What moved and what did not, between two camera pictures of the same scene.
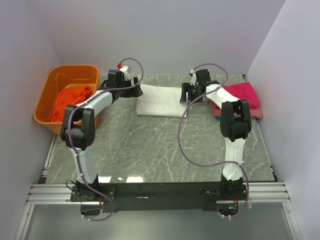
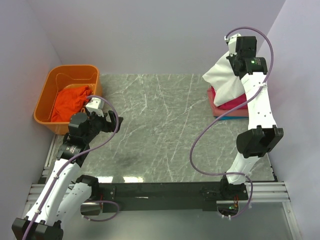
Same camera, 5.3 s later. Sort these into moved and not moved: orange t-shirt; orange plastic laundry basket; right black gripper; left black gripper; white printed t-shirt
Moved: white printed t-shirt; right black gripper; left black gripper
Not moved: orange t-shirt; orange plastic laundry basket
